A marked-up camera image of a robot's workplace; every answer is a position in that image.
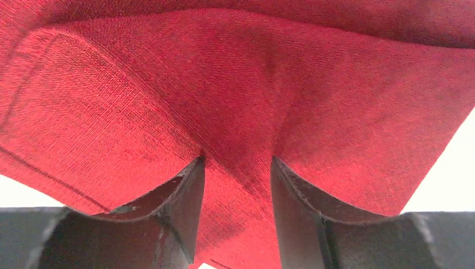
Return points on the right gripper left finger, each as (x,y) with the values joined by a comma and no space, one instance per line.
(157,230)

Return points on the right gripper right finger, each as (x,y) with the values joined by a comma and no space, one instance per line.
(317,230)

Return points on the red cloth napkin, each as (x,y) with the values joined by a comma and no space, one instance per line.
(102,101)

